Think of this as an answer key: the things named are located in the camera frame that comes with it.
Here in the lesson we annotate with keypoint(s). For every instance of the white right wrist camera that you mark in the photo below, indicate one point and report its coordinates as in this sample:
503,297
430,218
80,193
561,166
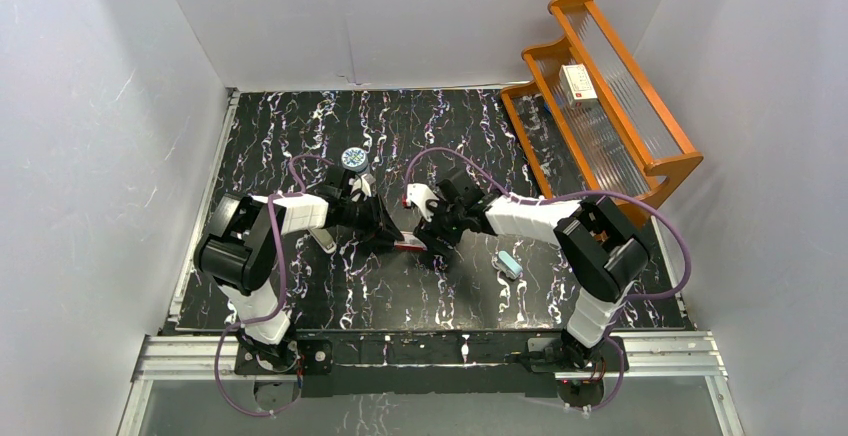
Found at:
420,197

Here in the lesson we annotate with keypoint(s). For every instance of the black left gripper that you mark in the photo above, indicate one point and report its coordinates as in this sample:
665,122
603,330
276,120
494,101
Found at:
371,219

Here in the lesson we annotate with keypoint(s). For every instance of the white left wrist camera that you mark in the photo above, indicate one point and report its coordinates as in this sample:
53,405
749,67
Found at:
363,187

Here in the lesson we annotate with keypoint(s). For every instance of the orange wooden shelf rack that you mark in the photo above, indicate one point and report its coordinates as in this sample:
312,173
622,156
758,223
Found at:
628,143

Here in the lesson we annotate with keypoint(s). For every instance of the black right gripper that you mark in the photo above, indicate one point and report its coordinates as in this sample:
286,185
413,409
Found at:
429,231

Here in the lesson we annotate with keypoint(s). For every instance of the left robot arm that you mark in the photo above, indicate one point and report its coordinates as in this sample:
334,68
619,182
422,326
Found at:
239,249

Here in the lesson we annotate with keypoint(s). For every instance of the light blue eraser block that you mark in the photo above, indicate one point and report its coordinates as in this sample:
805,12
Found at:
507,265

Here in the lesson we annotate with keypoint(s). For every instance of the blue white round tin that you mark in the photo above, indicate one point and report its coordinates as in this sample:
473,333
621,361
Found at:
355,159

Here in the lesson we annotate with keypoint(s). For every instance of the white red staple box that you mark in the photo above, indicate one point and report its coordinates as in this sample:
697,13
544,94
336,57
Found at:
410,243

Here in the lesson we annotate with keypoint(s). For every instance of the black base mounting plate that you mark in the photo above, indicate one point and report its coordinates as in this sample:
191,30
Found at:
523,362

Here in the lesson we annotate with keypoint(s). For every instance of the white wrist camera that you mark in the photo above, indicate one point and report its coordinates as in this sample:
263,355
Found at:
420,197
363,187

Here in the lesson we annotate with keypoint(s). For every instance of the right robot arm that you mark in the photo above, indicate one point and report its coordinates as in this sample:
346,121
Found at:
599,243

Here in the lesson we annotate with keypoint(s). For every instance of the white red box on shelf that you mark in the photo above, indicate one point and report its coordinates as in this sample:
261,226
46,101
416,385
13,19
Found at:
577,86

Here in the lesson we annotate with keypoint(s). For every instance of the cream white stapler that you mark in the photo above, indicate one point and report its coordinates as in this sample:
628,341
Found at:
324,238

